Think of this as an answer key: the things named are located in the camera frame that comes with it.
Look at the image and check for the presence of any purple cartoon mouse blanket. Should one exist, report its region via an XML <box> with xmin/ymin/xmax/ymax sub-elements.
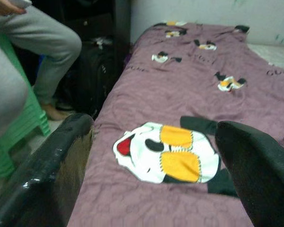
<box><xmin>66</xmin><ymin>20</ymin><xmax>284</xmax><ymax>227</ymax></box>

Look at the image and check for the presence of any person's bare hand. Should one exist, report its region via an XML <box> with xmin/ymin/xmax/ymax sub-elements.
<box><xmin>0</xmin><ymin>0</ymin><xmax>27</xmax><ymax>17</ymax></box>

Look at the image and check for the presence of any green plastic stool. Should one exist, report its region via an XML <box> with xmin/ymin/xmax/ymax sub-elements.
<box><xmin>0</xmin><ymin>32</ymin><xmax>52</xmax><ymax>180</ymax></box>

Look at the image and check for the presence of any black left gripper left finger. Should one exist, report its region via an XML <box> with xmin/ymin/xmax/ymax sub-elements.
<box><xmin>0</xmin><ymin>113</ymin><xmax>95</xmax><ymax>227</ymax></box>

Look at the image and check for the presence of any black bag with white logo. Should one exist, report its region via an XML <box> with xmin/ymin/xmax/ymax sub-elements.
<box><xmin>54</xmin><ymin>40</ymin><xmax>124</xmax><ymax>119</ymax></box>

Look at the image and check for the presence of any person's leg in grey trousers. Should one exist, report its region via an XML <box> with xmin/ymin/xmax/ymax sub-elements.
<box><xmin>0</xmin><ymin>5</ymin><xmax>83</xmax><ymax>121</ymax></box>
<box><xmin>0</xmin><ymin>35</ymin><xmax>29</xmax><ymax>147</ymax></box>

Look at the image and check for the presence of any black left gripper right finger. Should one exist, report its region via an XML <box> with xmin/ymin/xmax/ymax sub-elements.
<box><xmin>214</xmin><ymin>120</ymin><xmax>284</xmax><ymax>227</ymax></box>

